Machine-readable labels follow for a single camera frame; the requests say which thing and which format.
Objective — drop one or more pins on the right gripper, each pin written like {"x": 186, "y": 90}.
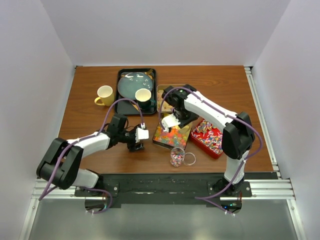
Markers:
{"x": 184, "y": 122}

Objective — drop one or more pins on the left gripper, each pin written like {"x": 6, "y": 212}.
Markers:
{"x": 131, "y": 146}

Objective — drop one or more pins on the silver tin of gummies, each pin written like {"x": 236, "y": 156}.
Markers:
{"x": 164, "y": 109}

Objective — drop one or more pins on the gold tin of star candies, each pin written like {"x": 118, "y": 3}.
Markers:
{"x": 177, "y": 138}

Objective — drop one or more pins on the red tin of lollipops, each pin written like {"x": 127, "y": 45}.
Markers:
{"x": 208, "y": 138}

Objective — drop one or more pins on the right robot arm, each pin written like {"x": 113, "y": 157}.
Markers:
{"x": 238, "y": 134}

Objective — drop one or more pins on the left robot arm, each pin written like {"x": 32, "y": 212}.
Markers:
{"x": 60, "y": 165}

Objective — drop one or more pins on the glass goblet jar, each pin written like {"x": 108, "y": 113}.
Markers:
{"x": 177, "y": 155}

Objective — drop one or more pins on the clear glass lid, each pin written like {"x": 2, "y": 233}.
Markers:
{"x": 189, "y": 159}

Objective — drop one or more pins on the dark green cup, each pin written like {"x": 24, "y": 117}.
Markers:
{"x": 144, "y": 99}

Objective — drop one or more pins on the yellow mug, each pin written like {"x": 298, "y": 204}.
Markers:
{"x": 105, "y": 96}

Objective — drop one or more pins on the dark teal plate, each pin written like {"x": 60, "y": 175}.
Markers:
{"x": 131, "y": 82}

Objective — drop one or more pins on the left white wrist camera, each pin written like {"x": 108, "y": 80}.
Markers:
{"x": 141, "y": 133}

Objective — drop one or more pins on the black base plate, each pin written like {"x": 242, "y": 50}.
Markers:
{"x": 171, "y": 189}

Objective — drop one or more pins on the aluminium frame rail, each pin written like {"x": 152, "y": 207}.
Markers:
{"x": 270, "y": 214}

